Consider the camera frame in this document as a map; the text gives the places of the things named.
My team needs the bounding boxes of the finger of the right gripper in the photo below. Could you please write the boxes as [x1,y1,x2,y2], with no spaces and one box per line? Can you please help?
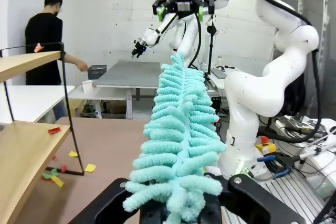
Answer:
[197,0,215,22]
[153,0,174,23]

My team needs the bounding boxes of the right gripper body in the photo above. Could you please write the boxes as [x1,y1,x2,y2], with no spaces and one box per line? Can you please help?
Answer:
[165,0,205,20]

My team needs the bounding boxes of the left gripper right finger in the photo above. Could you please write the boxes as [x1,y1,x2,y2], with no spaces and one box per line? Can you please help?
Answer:
[207,174,307,224]

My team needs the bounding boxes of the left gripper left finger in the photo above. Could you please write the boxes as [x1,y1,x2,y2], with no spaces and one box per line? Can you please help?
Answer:
[69,178,144,224]

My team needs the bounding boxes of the small black gripper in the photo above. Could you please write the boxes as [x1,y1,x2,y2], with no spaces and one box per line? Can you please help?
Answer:
[131,39,146,60]

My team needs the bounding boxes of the teal chenille duster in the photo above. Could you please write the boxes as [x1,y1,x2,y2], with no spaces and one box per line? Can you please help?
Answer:
[122,53,228,224]

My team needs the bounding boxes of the person right forearm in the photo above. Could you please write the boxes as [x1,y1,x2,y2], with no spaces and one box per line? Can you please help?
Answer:
[64,52,82,68]

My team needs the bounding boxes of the person right hand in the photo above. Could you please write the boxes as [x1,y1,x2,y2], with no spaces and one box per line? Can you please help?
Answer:
[77,60,90,72]

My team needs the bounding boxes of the black light stand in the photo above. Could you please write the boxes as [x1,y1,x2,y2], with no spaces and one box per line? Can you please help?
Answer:
[205,15,219,76]

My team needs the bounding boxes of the grey top table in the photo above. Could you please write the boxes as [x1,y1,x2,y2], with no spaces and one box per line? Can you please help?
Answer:
[92,60,161,90]

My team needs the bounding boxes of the black crate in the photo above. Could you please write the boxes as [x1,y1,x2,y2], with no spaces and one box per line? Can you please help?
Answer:
[87,64,108,80]

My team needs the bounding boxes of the yellow emergency stop button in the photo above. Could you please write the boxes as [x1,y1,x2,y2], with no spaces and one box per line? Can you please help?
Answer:
[255,135,277,154]

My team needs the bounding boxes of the white table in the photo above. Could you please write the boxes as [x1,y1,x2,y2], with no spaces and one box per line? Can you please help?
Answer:
[0,84,76,125]
[67,87,131,120]

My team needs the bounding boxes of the green paper scrap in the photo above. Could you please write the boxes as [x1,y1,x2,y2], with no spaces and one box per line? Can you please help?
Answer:
[41,167,60,180]

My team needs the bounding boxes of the grey laptop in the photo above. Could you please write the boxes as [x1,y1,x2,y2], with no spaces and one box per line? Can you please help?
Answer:
[211,67,228,80]

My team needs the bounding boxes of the white folded card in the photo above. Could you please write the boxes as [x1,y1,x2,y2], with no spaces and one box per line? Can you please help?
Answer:
[81,79,95,93]

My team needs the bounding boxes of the cardboard box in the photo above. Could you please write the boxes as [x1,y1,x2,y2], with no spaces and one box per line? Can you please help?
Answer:
[106,100,127,114]

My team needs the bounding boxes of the white power strip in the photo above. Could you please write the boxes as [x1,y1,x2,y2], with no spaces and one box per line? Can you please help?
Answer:
[275,119,297,130]

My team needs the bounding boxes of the person in black shirt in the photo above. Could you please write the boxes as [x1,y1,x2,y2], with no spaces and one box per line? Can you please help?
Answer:
[25,0,68,122]

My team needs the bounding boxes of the black camera cable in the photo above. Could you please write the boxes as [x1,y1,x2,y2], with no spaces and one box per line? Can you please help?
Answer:
[188,11,203,70]

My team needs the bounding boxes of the aluminium extrusion table frame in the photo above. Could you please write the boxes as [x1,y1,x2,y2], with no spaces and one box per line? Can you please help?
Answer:
[258,167,328,224]

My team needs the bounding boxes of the blue handled pliers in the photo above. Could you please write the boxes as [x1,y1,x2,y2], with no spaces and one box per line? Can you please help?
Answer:
[272,166,291,180]
[256,155,278,163]

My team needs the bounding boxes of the wooden shelf black frame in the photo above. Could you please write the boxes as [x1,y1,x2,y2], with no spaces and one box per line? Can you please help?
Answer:
[0,41,85,224]

